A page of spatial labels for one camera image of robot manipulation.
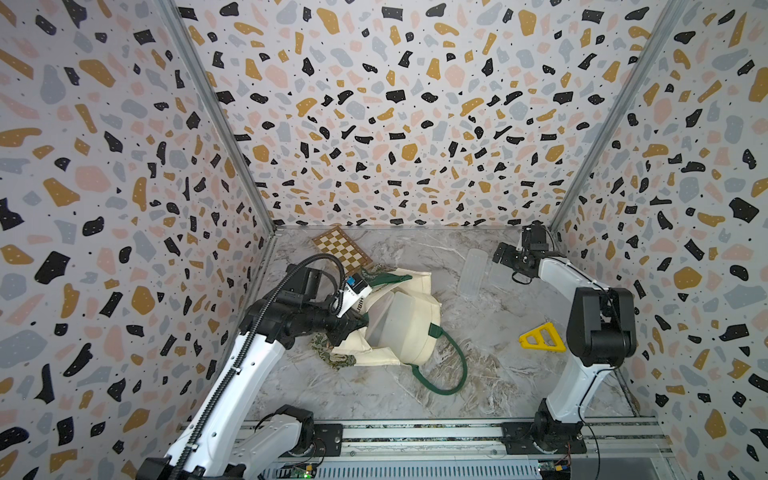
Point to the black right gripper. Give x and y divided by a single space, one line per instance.
505 259

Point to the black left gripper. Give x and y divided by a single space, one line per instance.
348 322

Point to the cream canvas tote bag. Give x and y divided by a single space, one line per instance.
381 283

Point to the translucent plastic box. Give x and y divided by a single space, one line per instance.
399 329

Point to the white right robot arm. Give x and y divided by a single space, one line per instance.
600 331

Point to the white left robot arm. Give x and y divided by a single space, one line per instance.
207 448

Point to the yellow triangular plastic piece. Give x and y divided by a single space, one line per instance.
543 338

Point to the wooden chess board box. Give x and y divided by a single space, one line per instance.
338 243

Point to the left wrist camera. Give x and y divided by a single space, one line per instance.
351 297

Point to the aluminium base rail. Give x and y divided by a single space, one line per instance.
514 448

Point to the aluminium corner post right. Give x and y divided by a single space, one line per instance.
670 15

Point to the aluminium corner post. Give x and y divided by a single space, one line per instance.
168 12
670 15

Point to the aluminium corner post left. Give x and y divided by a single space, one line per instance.
168 12

